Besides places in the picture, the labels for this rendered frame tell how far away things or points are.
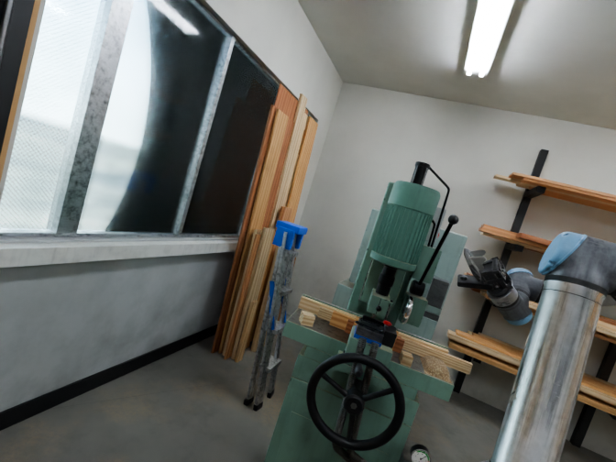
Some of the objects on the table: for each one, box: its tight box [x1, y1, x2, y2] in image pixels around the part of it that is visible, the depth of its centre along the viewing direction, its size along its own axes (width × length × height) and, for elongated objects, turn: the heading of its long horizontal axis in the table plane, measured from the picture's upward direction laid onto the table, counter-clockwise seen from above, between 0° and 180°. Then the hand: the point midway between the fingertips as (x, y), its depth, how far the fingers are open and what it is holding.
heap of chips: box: [420, 356, 452, 383], centre depth 118 cm, size 9×14×4 cm, turn 95°
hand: (464, 252), depth 116 cm, fingers closed
